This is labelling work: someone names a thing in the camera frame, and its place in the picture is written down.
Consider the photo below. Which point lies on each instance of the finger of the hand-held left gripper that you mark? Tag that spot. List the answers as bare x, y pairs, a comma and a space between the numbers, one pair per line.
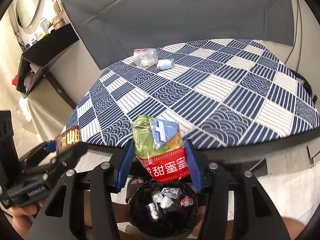
72, 152

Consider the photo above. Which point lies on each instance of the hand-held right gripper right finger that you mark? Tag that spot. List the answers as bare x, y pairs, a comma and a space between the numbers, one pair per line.
195, 167

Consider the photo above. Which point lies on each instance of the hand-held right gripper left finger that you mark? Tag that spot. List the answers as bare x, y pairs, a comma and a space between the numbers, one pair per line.
125, 167

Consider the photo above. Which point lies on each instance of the brown gold snack packet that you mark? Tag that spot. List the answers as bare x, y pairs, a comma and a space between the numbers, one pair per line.
68, 137

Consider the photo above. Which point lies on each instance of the green red snack packet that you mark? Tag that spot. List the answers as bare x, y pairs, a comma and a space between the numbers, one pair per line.
162, 165

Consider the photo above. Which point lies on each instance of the bin with black bag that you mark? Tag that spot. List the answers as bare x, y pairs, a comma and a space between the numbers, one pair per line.
175, 222

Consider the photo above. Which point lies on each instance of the person's left hand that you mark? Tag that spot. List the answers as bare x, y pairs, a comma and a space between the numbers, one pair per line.
22, 220

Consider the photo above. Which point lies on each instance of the black slipper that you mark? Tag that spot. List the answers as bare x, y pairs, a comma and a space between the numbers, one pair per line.
130, 192

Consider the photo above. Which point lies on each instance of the silver foil wrapper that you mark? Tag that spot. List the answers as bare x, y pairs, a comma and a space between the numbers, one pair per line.
171, 192

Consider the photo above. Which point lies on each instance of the person's left leg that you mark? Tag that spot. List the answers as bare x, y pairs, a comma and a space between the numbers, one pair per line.
122, 212

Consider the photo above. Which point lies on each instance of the person's leg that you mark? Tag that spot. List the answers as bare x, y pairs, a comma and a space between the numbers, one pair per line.
122, 212
292, 223

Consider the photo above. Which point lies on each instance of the grey foil wrapper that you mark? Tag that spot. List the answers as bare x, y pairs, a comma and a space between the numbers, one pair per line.
153, 210

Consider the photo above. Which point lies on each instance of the white hanging cloth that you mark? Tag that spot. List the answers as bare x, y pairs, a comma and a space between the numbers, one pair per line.
25, 108

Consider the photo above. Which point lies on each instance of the blue white patterned tablecloth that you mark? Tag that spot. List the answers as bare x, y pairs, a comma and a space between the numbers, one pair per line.
200, 92

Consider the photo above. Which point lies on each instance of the pink cloth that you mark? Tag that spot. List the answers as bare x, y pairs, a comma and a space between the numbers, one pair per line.
28, 80

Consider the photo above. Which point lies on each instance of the red container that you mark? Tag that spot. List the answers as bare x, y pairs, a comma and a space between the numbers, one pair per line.
15, 80

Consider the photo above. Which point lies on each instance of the light blue small bottle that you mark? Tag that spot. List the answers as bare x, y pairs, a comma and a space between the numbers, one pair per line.
165, 64

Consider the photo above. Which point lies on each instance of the clear plastic bottle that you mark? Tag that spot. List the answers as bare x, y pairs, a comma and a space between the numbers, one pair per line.
145, 57

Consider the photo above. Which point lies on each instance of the person's right leg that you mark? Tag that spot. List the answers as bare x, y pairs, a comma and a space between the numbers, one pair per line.
292, 223

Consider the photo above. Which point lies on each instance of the blue lidded jar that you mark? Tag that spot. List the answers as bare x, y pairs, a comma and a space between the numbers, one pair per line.
25, 47

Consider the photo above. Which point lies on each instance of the white bottle purple label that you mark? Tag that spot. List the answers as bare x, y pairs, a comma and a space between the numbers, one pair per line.
33, 40

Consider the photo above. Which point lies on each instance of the grey board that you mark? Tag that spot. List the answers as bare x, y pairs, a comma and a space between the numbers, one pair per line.
314, 150

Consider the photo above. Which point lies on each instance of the yellow labelled jar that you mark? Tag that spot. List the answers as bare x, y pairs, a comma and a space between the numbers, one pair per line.
39, 35

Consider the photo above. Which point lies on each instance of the small potted plant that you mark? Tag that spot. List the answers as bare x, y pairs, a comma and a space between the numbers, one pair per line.
51, 28

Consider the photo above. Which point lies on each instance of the white spray bottle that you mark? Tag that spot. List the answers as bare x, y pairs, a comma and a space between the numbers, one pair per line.
44, 26

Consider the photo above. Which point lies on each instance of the pink jar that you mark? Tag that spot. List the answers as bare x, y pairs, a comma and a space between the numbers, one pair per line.
58, 23

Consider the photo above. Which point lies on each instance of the black bin with scraps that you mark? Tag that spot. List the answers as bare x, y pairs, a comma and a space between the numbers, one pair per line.
306, 82

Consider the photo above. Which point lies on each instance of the wooden hairbrush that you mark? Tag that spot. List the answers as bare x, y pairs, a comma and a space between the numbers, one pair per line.
57, 7

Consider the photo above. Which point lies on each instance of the grey backdrop cloth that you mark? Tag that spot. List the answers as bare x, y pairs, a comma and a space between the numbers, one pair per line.
175, 12

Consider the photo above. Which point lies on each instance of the black wall shelf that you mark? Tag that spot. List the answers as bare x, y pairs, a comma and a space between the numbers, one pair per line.
50, 47

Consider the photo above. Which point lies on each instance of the oval wall mirror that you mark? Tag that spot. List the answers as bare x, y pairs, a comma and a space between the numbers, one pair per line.
27, 7

